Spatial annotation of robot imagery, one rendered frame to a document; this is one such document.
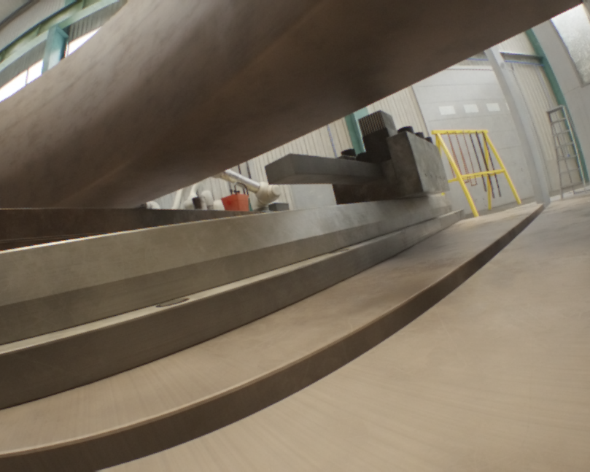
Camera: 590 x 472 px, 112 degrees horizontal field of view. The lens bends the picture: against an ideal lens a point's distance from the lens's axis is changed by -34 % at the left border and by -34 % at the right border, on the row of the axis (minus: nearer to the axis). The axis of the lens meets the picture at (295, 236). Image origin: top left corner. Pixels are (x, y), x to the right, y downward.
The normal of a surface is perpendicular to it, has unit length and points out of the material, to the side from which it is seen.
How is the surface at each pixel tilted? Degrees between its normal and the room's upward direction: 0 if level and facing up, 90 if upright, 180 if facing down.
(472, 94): 90
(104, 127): 90
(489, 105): 90
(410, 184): 90
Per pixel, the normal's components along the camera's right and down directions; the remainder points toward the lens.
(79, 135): -0.24, 0.04
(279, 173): -0.66, 0.14
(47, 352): 0.72, -0.18
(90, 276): 0.61, -0.47
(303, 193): 0.02, -0.02
